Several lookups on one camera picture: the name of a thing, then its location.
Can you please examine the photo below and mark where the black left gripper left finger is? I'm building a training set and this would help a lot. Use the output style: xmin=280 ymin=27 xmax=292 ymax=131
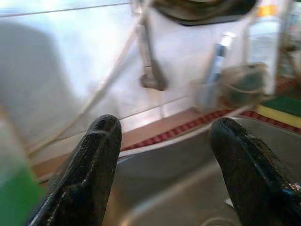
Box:
xmin=30 ymin=114 xmax=122 ymax=226

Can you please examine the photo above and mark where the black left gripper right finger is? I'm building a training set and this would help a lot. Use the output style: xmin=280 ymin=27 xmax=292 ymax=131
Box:
xmin=209 ymin=117 xmax=301 ymax=226

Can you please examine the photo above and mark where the green dish soap bottle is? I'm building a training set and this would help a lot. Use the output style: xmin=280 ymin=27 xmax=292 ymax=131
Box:
xmin=0 ymin=103 xmax=45 ymax=226

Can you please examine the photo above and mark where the stainless steel sink basin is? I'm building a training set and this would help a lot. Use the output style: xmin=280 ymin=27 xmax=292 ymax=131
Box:
xmin=103 ymin=115 xmax=301 ymax=226

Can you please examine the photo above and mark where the green yellow sponge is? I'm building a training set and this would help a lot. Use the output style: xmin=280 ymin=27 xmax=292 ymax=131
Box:
xmin=256 ymin=96 xmax=301 ymax=129

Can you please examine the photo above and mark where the clear toothbrush cup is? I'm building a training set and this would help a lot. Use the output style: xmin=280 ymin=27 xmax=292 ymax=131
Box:
xmin=190 ymin=77 xmax=226 ymax=111

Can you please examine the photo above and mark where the clear measuring cup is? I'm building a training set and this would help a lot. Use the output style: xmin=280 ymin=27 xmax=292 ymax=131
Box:
xmin=220 ymin=62 xmax=270 ymax=106

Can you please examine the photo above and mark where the white blue toothbrush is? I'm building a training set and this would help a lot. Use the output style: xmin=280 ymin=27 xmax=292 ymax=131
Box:
xmin=209 ymin=32 xmax=236 ymax=95

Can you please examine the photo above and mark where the white yellow-capped detergent bottle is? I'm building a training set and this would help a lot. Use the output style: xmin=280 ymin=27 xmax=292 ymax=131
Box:
xmin=246 ymin=4 xmax=282 ymax=95

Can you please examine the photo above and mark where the black hanging pan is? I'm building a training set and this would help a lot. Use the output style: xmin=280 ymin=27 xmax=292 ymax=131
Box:
xmin=152 ymin=0 xmax=257 ymax=26

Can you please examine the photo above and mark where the white water hose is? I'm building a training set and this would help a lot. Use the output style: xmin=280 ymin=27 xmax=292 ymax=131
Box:
xmin=27 ymin=14 xmax=146 ymax=153

